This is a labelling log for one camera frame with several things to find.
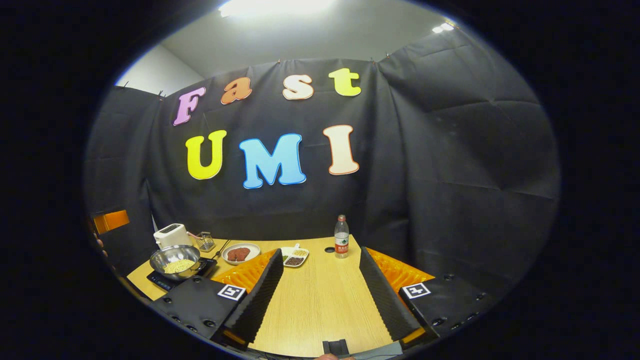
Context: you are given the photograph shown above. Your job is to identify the black backdrop cloth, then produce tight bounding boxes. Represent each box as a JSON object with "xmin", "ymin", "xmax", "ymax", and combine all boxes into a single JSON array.
[{"xmin": 85, "ymin": 30, "xmax": 561, "ymax": 301}]

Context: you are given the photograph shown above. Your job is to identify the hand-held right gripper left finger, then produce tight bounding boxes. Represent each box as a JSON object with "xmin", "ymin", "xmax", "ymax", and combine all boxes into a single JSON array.
[{"xmin": 150, "ymin": 248, "xmax": 285, "ymax": 348}]

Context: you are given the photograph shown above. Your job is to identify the large ceiling light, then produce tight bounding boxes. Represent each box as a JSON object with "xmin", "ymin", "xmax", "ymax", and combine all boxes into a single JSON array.
[{"xmin": 218, "ymin": 0, "xmax": 336, "ymax": 17}]

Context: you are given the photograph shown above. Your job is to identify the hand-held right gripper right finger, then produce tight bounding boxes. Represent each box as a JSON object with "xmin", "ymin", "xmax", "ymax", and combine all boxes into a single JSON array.
[{"xmin": 359, "ymin": 246, "xmax": 496, "ymax": 346}]

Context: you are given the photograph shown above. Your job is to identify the white oval plate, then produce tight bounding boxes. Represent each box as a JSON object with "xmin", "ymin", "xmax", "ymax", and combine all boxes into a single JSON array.
[{"xmin": 222, "ymin": 243, "xmax": 261, "ymax": 265}]

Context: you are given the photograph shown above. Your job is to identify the white divided dish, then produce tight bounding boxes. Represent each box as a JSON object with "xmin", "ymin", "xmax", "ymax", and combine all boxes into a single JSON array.
[{"xmin": 280, "ymin": 243, "xmax": 310, "ymax": 268}]

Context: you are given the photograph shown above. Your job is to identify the wire mesh basket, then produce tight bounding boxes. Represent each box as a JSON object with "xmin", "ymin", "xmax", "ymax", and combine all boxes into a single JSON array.
[{"xmin": 195, "ymin": 231, "xmax": 217, "ymax": 252}]

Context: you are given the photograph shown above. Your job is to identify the stainless steel pot black handles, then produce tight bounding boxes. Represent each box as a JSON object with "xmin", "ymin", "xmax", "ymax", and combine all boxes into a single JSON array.
[{"xmin": 149, "ymin": 244, "xmax": 209, "ymax": 281}]

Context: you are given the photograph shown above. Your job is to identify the black induction cooktop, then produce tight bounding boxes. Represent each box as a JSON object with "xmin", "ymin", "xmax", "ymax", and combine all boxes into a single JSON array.
[{"xmin": 146, "ymin": 257, "xmax": 219, "ymax": 292}]

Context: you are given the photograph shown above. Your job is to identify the pile of soybeans in pot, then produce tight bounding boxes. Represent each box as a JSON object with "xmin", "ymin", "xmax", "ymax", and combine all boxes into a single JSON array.
[{"xmin": 163, "ymin": 259, "xmax": 196, "ymax": 275}]

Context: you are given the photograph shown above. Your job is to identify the white toaster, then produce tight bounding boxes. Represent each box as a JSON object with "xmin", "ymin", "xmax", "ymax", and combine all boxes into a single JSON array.
[{"xmin": 153, "ymin": 223, "xmax": 193, "ymax": 250}]

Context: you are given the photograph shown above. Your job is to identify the clear water bottle red label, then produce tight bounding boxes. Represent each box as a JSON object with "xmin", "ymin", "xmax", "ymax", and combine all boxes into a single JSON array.
[{"xmin": 334, "ymin": 214, "xmax": 350, "ymax": 259}]

